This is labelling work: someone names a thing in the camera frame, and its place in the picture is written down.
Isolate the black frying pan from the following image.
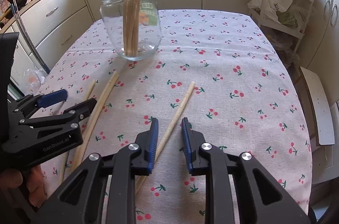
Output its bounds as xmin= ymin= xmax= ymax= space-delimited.
xmin=5 ymin=0 xmax=27 ymax=19

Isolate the clear glass jar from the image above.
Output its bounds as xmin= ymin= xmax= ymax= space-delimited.
xmin=100 ymin=0 xmax=162 ymax=61

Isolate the floral plastic bag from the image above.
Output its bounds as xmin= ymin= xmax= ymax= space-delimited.
xmin=22 ymin=68 xmax=47 ymax=95

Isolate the white rolling storage cart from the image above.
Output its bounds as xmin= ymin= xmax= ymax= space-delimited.
xmin=248 ymin=0 xmax=314 ymax=67

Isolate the person's left hand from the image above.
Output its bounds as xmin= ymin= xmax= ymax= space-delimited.
xmin=0 ymin=164 xmax=48 ymax=212

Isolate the cherry print tablecloth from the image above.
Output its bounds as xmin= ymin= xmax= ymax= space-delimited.
xmin=38 ymin=10 xmax=312 ymax=211

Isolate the white small stool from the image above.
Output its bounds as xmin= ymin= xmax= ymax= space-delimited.
xmin=299 ymin=67 xmax=335 ymax=147

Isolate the mop with metal handle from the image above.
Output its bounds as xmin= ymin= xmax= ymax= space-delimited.
xmin=9 ymin=0 xmax=51 ymax=75

